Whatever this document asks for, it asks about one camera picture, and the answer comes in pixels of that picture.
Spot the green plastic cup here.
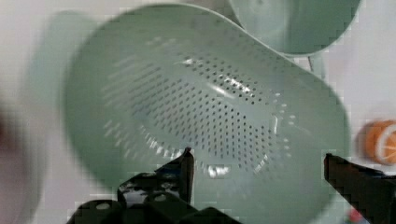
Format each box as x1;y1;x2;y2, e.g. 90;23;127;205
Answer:
229;0;362;78

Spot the orange slice toy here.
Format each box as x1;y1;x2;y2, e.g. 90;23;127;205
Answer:
358;119;396;166

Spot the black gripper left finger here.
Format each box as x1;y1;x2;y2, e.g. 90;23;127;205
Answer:
66;147;241;224

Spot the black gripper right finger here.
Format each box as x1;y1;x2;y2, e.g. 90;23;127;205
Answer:
324;153;396;224

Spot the green plastic strainer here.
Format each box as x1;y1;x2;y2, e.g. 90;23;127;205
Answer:
26;3;353;224

